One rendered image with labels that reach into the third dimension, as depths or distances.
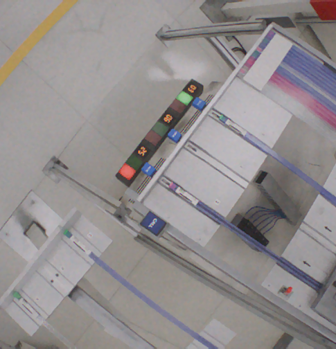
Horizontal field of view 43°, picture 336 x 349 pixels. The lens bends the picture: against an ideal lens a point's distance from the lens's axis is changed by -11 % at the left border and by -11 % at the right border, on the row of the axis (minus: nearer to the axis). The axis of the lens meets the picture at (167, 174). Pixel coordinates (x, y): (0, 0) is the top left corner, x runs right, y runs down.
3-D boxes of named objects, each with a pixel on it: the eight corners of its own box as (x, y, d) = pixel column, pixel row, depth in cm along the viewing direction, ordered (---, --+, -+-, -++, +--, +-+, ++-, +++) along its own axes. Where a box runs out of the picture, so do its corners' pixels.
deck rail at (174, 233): (134, 210, 121) (131, 206, 115) (138, 205, 122) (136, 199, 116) (338, 346, 108) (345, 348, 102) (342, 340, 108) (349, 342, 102)
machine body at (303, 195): (106, 206, 192) (188, 255, 140) (203, 79, 205) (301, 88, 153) (199, 277, 225) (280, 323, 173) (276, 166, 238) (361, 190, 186)
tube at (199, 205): (168, 188, 117) (168, 186, 116) (172, 183, 118) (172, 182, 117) (322, 293, 108) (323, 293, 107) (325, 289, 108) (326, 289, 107)
